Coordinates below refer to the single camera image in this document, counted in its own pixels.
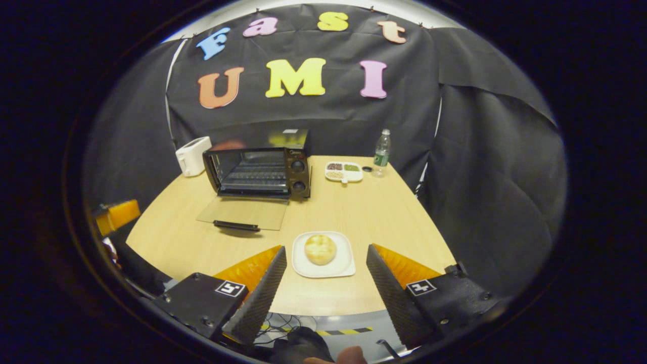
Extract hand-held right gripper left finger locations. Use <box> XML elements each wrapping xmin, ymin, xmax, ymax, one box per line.
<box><xmin>152</xmin><ymin>246</ymin><xmax>288</xmax><ymax>346</ymax></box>

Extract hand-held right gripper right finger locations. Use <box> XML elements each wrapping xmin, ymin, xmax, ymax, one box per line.
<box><xmin>366</xmin><ymin>244</ymin><xmax>499</xmax><ymax>350</ymax></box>

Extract round bread bun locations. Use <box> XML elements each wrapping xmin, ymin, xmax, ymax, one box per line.
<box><xmin>304</xmin><ymin>234</ymin><xmax>338</xmax><ymax>266</ymax></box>

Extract black electric oven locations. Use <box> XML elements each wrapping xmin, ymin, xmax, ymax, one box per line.
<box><xmin>196</xmin><ymin>128</ymin><xmax>312</xmax><ymax>233</ymax></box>

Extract yellow black hazard tape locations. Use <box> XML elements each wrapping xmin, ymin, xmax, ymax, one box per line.
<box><xmin>260</xmin><ymin>326</ymin><xmax>375</xmax><ymax>337</ymax></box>

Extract white square plate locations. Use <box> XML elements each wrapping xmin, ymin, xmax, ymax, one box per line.
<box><xmin>292</xmin><ymin>231</ymin><xmax>356</xmax><ymax>279</ymax></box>

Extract dark cloth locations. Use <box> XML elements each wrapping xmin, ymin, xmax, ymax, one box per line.
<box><xmin>273</xmin><ymin>326</ymin><xmax>335</xmax><ymax>364</ymax></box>

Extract white toaster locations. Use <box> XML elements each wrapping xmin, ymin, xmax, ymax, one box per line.
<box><xmin>175</xmin><ymin>136</ymin><xmax>213</xmax><ymax>177</ymax></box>

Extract white divided dish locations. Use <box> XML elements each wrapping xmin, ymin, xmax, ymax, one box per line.
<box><xmin>325</xmin><ymin>161</ymin><xmax>364</xmax><ymax>185</ymax></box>

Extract clear plastic water bottle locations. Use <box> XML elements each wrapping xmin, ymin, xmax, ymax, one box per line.
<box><xmin>373</xmin><ymin>128</ymin><xmax>392</xmax><ymax>178</ymax></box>

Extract black backdrop cloth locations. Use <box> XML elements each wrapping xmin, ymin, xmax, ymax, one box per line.
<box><xmin>83</xmin><ymin>4</ymin><xmax>567</xmax><ymax>299</ymax></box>

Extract black floor cables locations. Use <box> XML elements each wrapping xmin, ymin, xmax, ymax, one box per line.
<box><xmin>255</xmin><ymin>312</ymin><xmax>316</xmax><ymax>346</ymax></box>

